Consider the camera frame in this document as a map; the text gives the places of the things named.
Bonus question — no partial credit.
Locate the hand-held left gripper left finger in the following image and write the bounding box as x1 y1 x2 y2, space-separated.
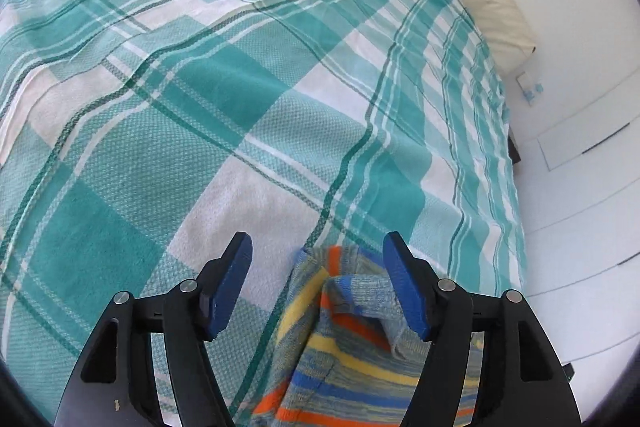
52 232 253 427

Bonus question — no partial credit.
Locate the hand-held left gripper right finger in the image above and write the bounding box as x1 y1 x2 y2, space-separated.
382 232 583 427

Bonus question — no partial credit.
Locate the striped knitted sweater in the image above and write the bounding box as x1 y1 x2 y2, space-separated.
250 244 486 427

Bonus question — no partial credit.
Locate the teal plaid bedspread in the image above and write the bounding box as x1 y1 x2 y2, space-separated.
0 0 526 427

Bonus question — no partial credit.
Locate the white wall socket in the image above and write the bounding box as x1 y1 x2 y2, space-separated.
516 72 546 104

